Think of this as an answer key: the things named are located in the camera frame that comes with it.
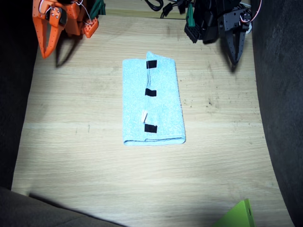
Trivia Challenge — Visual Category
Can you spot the narrow black foam panel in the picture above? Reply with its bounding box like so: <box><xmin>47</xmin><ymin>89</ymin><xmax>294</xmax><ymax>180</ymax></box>
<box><xmin>0</xmin><ymin>0</ymin><xmax>40</xmax><ymax>190</ymax></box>

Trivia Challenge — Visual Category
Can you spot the orange perforated base plate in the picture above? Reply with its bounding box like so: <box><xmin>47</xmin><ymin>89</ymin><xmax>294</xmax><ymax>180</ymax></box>
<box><xmin>82</xmin><ymin>18</ymin><xmax>99</xmax><ymax>39</ymax></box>

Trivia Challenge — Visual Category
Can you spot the black power cable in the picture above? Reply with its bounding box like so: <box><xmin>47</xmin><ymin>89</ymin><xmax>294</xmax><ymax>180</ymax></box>
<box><xmin>144</xmin><ymin>0</ymin><xmax>164</xmax><ymax>12</ymax></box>

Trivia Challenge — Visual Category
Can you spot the curved grey foam sheet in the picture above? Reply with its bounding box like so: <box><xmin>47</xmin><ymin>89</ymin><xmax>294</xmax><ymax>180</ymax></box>
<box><xmin>250</xmin><ymin>0</ymin><xmax>303</xmax><ymax>227</ymax></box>

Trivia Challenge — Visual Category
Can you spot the black arm wrist servo cable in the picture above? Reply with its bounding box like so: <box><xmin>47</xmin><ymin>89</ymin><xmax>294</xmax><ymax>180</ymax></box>
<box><xmin>239</xmin><ymin>0</ymin><xmax>263</xmax><ymax>23</ymax></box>

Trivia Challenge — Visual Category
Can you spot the black cable with ferrite bead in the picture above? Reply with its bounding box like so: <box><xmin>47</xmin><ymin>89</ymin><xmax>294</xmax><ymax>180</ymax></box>
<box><xmin>160</xmin><ymin>0</ymin><xmax>187</xmax><ymax>19</ymax></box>

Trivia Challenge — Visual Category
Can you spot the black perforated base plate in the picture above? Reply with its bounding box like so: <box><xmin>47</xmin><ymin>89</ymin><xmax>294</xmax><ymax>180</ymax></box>
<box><xmin>184</xmin><ymin>22</ymin><xmax>202</xmax><ymax>44</ymax></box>

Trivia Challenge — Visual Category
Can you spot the light blue towel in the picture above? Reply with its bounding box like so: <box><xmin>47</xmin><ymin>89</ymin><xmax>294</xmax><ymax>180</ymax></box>
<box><xmin>122</xmin><ymin>51</ymin><xmax>186</xmax><ymax>147</ymax></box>

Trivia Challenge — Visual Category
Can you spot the green clamp on black base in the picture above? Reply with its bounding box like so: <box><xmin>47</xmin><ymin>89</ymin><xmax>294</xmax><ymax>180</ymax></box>
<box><xmin>187</xmin><ymin>3</ymin><xmax>196</xmax><ymax>26</ymax></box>

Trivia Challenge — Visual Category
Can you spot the green clamp on orange base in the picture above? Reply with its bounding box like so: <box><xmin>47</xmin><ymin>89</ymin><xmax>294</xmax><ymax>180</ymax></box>
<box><xmin>89</xmin><ymin>0</ymin><xmax>106</xmax><ymax>18</ymax></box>

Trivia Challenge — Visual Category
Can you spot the wide black foam panel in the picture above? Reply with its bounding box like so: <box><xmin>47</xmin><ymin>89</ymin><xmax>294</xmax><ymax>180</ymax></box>
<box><xmin>0</xmin><ymin>185</ymin><xmax>128</xmax><ymax>227</ymax></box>

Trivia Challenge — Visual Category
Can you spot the green triangular bracket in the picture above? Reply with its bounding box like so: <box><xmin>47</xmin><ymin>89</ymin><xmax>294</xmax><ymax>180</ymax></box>
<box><xmin>210</xmin><ymin>198</ymin><xmax>256</xmax><ymax>227</ymax></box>

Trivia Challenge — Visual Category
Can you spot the orange arm wrist servo cable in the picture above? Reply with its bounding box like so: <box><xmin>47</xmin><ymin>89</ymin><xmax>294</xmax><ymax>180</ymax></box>
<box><xmin>38</xmin><ymin>0</ymin><xmax>52</xmax><ymax>13</ymax></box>

